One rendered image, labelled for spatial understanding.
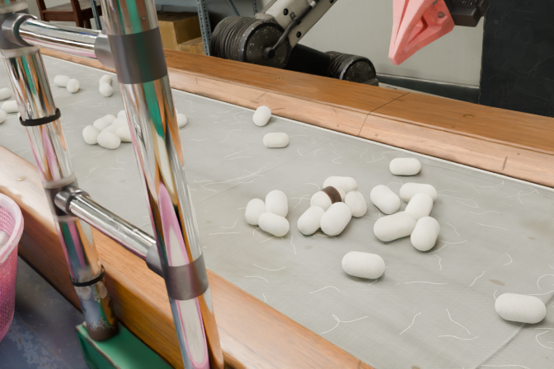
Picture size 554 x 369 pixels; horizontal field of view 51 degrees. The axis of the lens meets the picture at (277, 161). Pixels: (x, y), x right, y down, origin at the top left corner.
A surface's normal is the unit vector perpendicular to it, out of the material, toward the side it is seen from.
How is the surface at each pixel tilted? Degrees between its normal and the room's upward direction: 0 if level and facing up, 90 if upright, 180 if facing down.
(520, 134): 0
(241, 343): 0
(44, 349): 0
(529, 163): 45
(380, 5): 90
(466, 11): 40
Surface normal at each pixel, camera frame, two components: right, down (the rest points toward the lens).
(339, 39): -0.67, 0.38
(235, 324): -0.11, -0.90
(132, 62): -0.02, 0.42
